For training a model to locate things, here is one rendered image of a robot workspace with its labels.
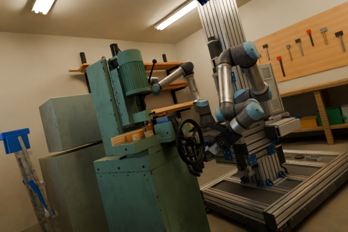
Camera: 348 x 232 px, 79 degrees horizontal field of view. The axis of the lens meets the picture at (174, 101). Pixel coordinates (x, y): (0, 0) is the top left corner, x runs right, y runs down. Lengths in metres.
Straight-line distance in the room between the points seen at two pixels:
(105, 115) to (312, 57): 3.50
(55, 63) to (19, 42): 0.53
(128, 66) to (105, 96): 0.31
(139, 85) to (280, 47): 3.32
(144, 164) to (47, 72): 2.85
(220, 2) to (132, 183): 1.62
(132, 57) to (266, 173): 1.44
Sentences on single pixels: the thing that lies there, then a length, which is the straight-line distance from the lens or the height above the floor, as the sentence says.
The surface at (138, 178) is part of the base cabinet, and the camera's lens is 1.41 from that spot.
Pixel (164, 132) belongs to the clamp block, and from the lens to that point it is 1.36.
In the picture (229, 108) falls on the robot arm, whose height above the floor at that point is 0.96.
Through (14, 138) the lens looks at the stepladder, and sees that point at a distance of 1.85.
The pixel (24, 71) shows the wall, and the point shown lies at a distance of 3.82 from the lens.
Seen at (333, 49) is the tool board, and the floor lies 1.32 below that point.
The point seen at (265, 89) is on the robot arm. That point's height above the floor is 1.00.
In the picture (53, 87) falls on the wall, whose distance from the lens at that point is 3.84.
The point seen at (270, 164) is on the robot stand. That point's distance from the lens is 2.09.
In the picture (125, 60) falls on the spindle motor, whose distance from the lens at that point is 1.52.
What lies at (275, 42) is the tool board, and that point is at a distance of 4.43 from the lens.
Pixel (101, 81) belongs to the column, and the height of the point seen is 1.36.
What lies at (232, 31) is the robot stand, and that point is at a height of 1.56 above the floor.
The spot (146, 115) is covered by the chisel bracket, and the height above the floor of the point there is 1.04.
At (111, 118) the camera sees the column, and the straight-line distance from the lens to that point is 1.64.
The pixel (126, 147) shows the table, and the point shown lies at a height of 0.88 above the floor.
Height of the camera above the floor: 1.02
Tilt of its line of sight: 2 degrees up
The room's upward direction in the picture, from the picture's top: 14 degrees counter-clockwise
